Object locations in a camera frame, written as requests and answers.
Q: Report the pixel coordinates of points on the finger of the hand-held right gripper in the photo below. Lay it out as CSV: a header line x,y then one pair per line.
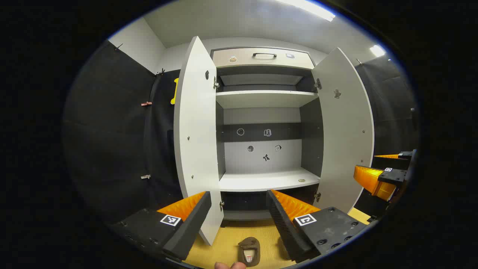
x,y
392,163
392,176

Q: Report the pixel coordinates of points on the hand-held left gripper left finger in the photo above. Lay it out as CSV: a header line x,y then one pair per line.
x,y
190,231

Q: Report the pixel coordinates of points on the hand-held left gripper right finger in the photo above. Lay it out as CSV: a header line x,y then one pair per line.
x,y
283,228

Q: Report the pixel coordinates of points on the brown fuzzy shoe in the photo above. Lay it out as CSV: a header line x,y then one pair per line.
x,y
249,244

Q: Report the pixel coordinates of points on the white shoe cabinet door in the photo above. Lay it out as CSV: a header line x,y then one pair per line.
x,y
196,130
345,130

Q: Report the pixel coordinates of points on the white shoe cabinet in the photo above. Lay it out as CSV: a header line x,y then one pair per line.
x,y
261,160

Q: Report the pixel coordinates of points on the beige cabinet drawer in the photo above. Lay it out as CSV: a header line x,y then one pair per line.
x,y
269,63

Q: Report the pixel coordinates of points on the black backdrop cloth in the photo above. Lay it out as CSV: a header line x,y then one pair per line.
x,y
112,130
392,112

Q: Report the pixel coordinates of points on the black clip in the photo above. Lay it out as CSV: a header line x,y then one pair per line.
x,y
160,72
358,62
118,47

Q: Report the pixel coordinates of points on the small ceiling light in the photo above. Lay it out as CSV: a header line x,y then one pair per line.
x,y
377,50

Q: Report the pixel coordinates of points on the long ceiling light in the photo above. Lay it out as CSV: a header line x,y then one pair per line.
x,y
310,8

